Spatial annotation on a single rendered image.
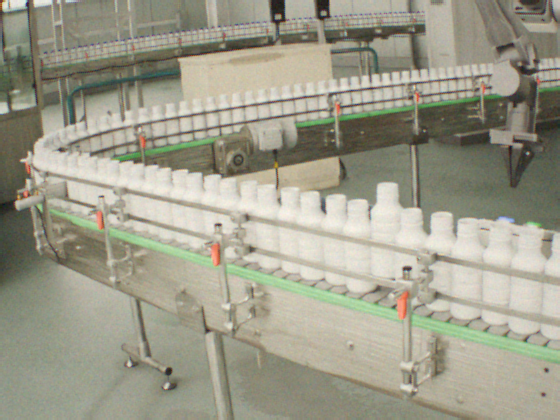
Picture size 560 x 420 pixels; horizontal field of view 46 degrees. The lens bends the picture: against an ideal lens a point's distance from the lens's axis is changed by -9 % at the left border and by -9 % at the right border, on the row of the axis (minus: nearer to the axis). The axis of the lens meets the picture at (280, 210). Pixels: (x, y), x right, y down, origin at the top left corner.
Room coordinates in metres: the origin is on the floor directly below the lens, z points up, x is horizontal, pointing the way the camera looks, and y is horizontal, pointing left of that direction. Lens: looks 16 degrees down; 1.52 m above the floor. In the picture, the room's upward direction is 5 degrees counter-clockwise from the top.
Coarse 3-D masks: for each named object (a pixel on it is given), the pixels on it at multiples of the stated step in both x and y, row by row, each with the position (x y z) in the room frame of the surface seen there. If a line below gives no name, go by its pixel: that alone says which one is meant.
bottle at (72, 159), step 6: (72, 156) 1.98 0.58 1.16; (78, 156) 2.00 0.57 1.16; (72, 162) 1.97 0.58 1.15; (72, 168) 1.97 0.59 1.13; (66, 174) 1.97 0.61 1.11; (72, 174) 1.96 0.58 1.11; (66, 180) 1.98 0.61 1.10; (72, 186) 1.96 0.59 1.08; (72, 192) 1.96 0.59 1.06; (78, 192) 1.96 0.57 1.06; (72, 198) 1.96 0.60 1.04; (78, 198) 1.96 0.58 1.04; (72, 204) 1.97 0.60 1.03; (72, 210) 1.97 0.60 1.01; (78, 210) 1.96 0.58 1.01
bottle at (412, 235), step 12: (408, 216) 1.14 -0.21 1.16; (420, 216) 1.14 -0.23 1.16; (408, 228) 1.14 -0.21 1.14; (420, 228) 1.14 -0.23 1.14; (396, 240) 1.14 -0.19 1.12; (408, 240) 1.13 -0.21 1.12; (420, 240) 1.13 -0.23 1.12; (396, 252) 1.15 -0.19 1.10; (396, 264) 1.15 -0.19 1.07; (408, 264) 1.12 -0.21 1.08; (420, 264) 1.12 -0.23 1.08
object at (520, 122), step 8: (512, 104) 1.24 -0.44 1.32; (520, 104) 1.23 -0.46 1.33; (512, 112) 1.24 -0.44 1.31; (520, 112) 1.22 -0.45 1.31; (528, 112) 1.22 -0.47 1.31; (512, 120) 1.23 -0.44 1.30; (520, 120) 1.22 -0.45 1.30; (528, 120) 1.22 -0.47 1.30; (512, 128) 1.23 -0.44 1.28; (520, 128) 1.22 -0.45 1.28; (528, 128) 1.22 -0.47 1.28; (520, 136) 1.21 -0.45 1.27; (528, 136) 1.19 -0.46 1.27; (536, 136) 1.18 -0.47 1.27; (544, 144) 1.21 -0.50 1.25
